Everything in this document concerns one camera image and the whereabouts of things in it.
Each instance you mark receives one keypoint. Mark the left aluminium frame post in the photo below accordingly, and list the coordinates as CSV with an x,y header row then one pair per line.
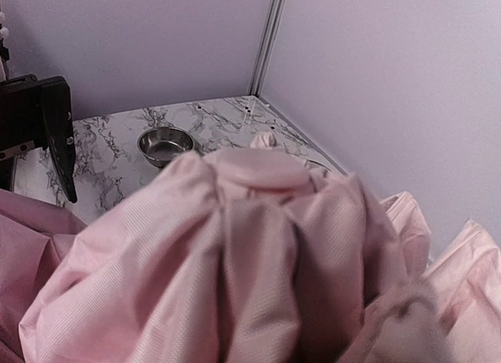
x,y
265,48

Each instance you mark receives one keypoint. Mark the small stainless steel bowl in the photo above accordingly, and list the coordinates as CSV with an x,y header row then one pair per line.
x,y
162,145

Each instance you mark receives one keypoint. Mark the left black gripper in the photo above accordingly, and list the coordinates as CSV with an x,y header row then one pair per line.
x,y
21,123

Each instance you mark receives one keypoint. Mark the pink and black umbrella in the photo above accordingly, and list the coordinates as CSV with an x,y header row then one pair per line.
x,y
244,255

